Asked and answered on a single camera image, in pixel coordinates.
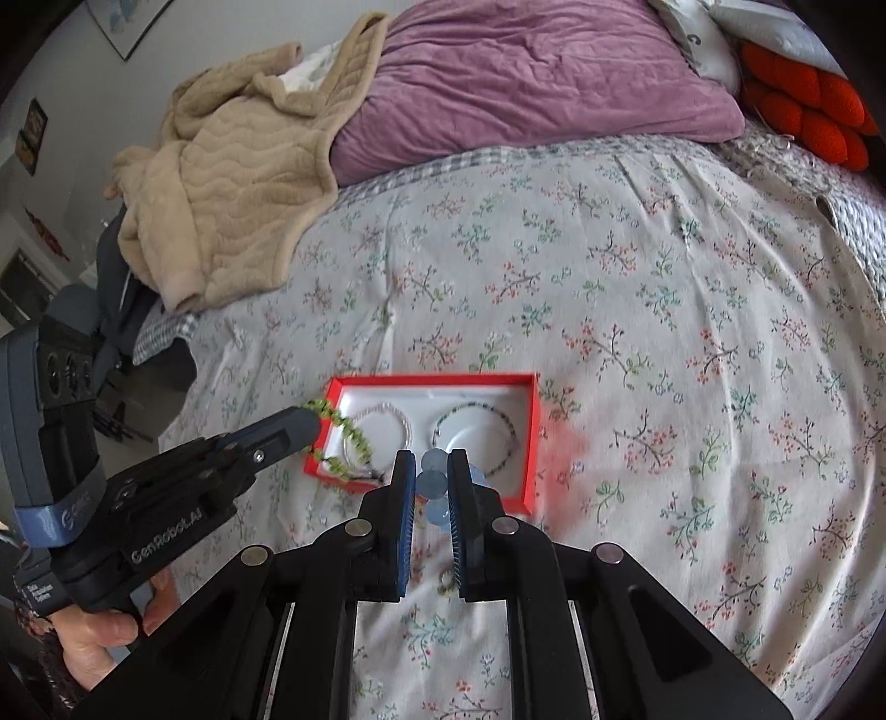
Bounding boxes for person's left forearm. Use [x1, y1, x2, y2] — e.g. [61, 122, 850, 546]
[0, 602, 79, 720]

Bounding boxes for red wall ornament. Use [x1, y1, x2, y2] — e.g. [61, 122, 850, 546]
[23, 203, 71, 263]

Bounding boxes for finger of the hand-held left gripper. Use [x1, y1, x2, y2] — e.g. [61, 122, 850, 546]
[204, 407, 328, 487]

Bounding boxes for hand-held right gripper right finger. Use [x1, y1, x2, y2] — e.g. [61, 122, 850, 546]
[447, 449, 794, 720]

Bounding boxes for red cardboard box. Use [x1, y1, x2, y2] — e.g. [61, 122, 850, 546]
[302, 372, 542, 517]

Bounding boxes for dark bead bracelet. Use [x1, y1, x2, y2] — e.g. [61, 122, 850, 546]
[427, 404, 519, 480]

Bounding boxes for grey knit blanket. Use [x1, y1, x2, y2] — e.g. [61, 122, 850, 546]
[713, 130, 886, 295]

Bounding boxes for dark clothing pile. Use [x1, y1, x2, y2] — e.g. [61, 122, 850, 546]
[50, 220, 198, 445]

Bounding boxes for small dark wall frames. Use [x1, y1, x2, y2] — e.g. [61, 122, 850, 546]
[15, 97, 51, 176]

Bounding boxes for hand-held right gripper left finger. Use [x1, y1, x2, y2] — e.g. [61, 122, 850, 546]
[69, 449, 420, 720]

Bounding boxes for green bead bracelet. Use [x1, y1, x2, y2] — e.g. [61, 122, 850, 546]
[303, 397, 390, 484]

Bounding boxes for beige fleece blanket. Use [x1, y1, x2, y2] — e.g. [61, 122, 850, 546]
[106, 12, 393, 317]

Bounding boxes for white pearl bracelet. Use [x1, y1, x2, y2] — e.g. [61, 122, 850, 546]
[338, 404, 415, 466]

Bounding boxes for orange knot cushion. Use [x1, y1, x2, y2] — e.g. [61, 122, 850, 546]
[735, 40, 870, 173]

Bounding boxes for person's left hand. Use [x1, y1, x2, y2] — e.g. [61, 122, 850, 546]
[56, 566, 176, 695]

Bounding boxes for purple pillow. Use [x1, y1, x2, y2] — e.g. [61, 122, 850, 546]
[329, 0, 746, 188]

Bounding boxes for light blue bead bracelet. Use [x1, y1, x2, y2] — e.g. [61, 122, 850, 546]
[414, 447, 487, 533]

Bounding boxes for white printed pillow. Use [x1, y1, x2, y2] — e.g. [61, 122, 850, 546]
[649, 0, 832, 96]

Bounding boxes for floral duvet cover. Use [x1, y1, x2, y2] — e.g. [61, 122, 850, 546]
[135, 135, 886, 720]

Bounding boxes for framed wall picture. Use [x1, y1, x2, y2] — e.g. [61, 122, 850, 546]
[86, 0, 176, 62]

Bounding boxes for grey checked bed sheet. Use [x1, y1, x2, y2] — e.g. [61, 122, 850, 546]
[133, 310, 198, 367]

